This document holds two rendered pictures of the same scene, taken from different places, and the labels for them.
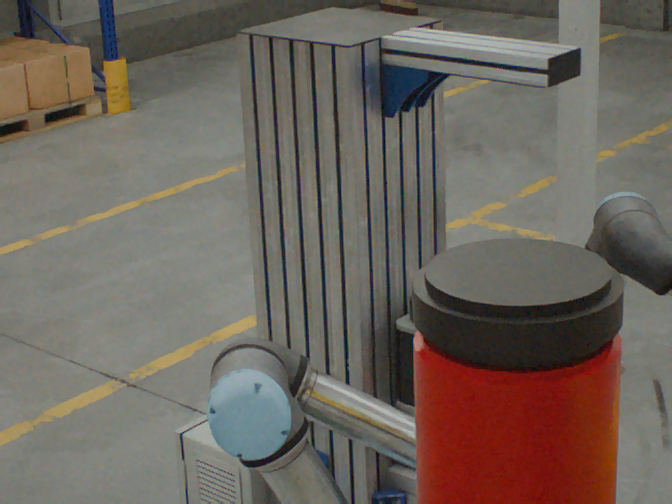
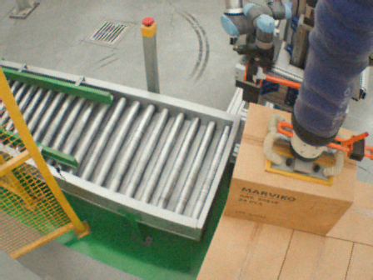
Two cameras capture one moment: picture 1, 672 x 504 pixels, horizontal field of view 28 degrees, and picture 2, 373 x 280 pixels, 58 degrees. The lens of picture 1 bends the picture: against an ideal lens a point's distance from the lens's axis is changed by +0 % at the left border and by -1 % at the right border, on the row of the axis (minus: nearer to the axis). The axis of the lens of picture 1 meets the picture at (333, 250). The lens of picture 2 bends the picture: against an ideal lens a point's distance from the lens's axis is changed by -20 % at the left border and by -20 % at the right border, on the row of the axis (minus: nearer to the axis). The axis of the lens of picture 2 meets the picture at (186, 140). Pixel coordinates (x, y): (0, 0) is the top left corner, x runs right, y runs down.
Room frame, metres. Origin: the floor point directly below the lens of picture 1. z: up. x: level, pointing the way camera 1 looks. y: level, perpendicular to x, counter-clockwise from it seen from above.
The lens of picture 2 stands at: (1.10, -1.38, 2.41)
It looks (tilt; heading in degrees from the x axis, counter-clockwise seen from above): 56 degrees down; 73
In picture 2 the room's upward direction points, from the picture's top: 1 degrees counter-clockwise
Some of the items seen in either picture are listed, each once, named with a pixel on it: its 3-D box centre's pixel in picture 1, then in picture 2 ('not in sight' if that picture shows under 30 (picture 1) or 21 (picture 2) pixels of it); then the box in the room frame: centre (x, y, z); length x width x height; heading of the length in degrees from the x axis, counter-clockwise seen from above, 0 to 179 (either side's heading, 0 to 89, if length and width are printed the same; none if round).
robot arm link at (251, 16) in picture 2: not in sight; (257, 14); (1.78, -0.20, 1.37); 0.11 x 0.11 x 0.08; 2
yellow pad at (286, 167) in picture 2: not in sight; (302, 167); (1.80, -0.75, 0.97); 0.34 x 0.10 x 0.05; 147
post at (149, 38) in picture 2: not in sight; (152, 82); (1.39, 0.30, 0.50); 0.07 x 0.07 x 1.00; 54
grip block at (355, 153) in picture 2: not in sight; (356, 148); (2.06, -0.80, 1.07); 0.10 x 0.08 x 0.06; 57
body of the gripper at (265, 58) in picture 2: not in sight; (264, 54); (1.77, -0.30, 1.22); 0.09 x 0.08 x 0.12; 147
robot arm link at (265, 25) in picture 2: not in sight; (265, 27); (1.76, -0.30, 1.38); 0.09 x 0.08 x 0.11; 92
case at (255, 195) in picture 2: not in sight; (295, 174); (1.85, -0.67, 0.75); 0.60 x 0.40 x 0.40; 147
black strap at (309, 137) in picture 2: not in sight; (316, 118); (1.86, -0.67, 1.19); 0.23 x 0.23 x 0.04
